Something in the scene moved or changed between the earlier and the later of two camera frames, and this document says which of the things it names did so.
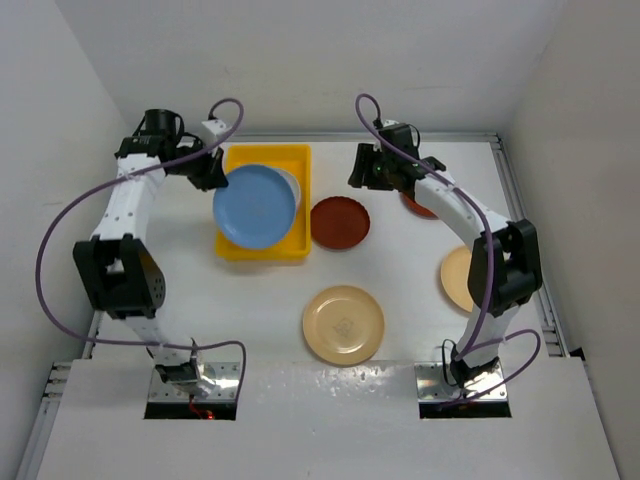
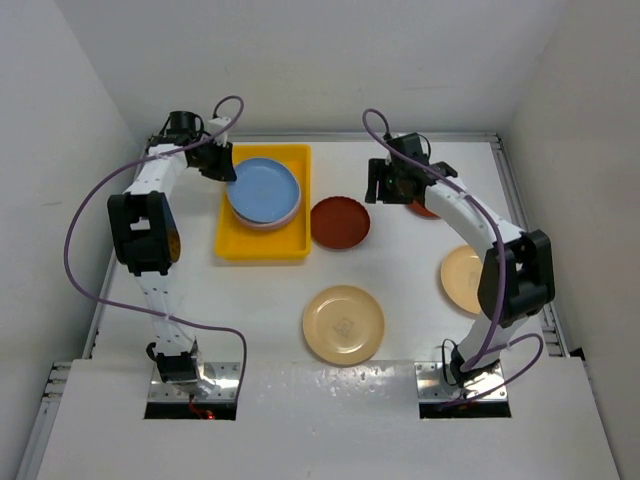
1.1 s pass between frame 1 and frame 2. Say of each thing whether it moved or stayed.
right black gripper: moved
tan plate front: stayed
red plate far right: stayed
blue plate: moved
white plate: moved
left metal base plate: stayed
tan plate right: stayed
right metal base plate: stayed
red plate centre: stayed
